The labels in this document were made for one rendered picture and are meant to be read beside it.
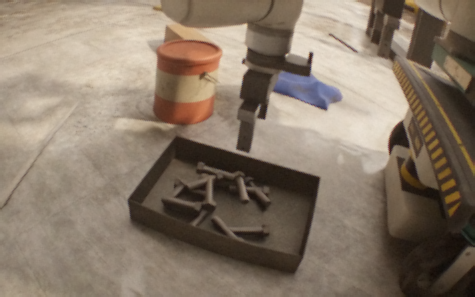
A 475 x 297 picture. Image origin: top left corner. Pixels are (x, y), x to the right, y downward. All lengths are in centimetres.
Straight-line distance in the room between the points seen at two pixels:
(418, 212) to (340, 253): 19
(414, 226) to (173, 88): 70
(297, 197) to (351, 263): 23
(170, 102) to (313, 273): 58
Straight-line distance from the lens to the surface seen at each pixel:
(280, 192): 78
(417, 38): 209
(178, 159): 82
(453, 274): 62
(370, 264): 71
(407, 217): 68
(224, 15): 46
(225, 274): 61
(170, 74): 89
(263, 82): 60
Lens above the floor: 51
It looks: 35 degrees down
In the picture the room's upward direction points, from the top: 10 degrees clockwise
